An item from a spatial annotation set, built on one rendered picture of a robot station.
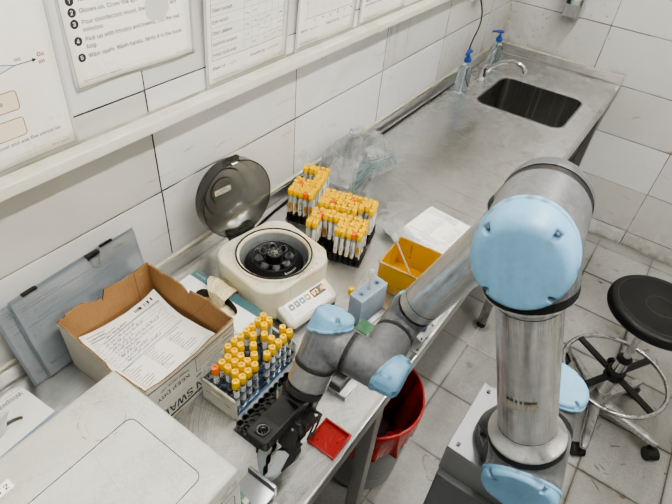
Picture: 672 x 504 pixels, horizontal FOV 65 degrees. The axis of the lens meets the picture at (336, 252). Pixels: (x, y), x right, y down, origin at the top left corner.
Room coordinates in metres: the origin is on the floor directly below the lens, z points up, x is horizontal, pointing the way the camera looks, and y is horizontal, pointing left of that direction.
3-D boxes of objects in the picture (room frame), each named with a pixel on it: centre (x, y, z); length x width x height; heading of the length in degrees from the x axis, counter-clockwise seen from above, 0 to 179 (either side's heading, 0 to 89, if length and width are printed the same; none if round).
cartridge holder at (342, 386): (0.72, -0.03, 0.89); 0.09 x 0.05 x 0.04; 59
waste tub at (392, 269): (1.07, -0.20, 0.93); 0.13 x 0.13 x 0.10; 63
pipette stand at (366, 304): (0.93, -0.09, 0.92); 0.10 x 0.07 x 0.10; 141
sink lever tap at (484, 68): (2.59, -0.74, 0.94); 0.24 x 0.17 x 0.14; 59
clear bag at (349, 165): (1.54, 0.01, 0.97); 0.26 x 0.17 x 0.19; 162
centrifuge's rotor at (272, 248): (1.01, 0.16, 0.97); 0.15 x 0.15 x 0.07
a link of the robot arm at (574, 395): (0.55, -0.39, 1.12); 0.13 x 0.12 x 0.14; 155
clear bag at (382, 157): (1.68, -0.09, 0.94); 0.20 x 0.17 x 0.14; 132
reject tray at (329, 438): (0.57, -0.03, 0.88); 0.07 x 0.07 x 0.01; 59
